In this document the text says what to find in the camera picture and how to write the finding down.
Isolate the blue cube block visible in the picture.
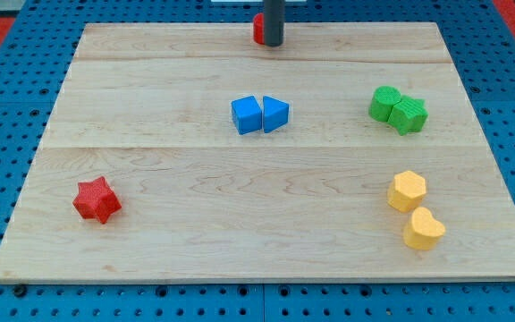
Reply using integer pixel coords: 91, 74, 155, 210
231, 96, 262, 135

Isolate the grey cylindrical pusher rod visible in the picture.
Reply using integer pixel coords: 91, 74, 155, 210
263, 0, 285, 47

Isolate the red star block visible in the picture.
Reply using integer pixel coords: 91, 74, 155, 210
72, 176, 122, 225

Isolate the yellow hexagon block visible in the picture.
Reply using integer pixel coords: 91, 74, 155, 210
386, 170, 426, 213

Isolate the green cylinder block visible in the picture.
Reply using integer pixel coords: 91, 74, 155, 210
368, 86, 401, 122

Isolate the blue triangle block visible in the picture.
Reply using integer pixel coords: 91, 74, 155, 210
263, 96, 290, 133

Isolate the yellow heart block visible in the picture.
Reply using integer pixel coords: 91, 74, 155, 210
402, 207, 446, 250

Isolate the light wooden board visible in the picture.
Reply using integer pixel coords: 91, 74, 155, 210
0, 22, 515, 284

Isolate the red cylinder block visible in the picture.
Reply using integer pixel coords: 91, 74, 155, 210
252, 13, 265, 45

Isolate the green star block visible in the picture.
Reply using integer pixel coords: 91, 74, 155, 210
387, 96, 428, 136

